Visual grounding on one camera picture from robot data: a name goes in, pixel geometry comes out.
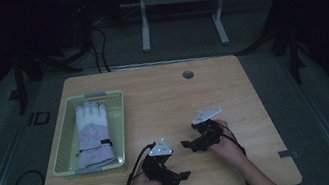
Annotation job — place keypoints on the lilac and white ski glove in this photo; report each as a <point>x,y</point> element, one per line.
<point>93,134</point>

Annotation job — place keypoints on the grey tape piece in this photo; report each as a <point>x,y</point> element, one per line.
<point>288,153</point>

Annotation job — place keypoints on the person's left hand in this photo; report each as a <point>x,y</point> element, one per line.
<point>145,183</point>

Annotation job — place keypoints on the person's right hand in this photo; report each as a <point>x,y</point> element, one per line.
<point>228,142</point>

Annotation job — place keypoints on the light green plastic basket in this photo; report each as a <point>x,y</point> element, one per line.
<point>119,120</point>

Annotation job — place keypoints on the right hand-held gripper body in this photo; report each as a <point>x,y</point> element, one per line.
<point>208,132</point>

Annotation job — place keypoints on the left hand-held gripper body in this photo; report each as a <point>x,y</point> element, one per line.
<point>159,164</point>

